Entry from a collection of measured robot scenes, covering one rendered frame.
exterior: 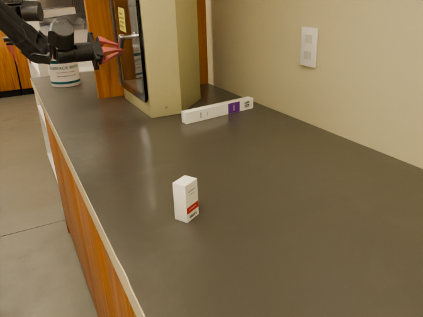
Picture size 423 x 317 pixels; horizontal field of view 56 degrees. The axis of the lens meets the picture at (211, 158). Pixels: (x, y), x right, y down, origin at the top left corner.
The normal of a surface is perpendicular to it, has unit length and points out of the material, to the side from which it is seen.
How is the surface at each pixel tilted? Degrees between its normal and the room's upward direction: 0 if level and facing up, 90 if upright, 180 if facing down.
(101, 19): 90
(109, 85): 90
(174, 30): 90
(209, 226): 0
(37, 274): 0
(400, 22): 90
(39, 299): 0
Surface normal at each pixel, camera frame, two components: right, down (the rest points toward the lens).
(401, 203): -0.03, -0.92
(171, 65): 0.46, 0.33
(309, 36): -0.89, 0.21
